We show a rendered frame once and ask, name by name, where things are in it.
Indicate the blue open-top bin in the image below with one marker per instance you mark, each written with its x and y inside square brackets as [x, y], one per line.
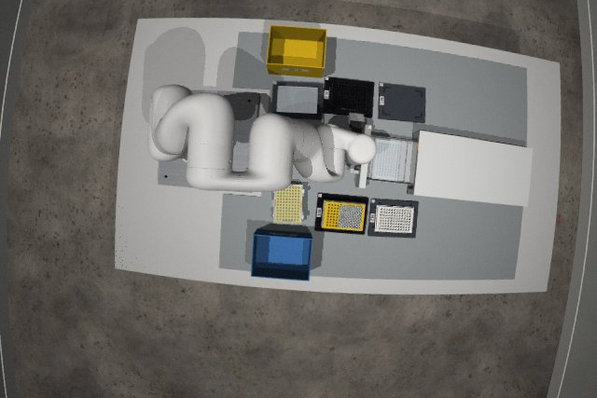
[281, 255]

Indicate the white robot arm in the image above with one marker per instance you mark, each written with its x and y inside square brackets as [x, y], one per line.
[205, 122]

